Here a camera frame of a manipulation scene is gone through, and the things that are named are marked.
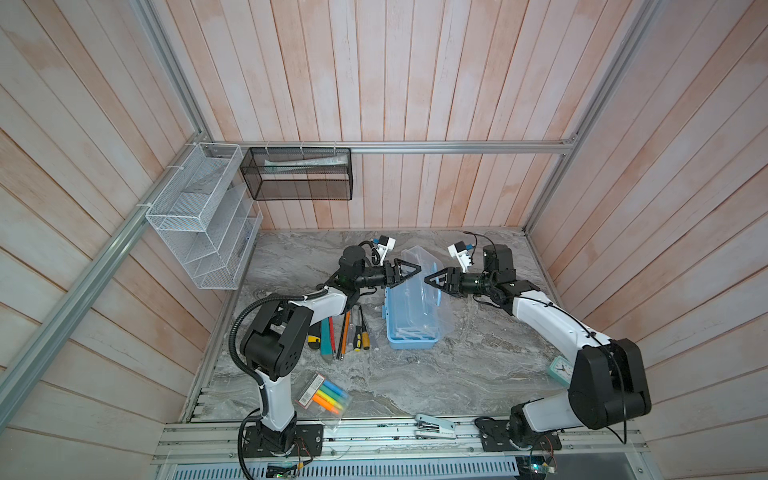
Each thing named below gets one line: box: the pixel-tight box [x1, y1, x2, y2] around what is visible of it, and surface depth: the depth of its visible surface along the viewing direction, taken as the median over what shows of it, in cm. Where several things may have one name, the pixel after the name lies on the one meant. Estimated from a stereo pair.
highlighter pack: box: [295, 372, 352, 420], surface depth 81 cm
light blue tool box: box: [382, 278, 441, 349], surface depth 82 cm
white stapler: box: [414, 413, 457, 440], surface depth 75 cm
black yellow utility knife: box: [307, 335, 321, 350], surface depth 92 cm
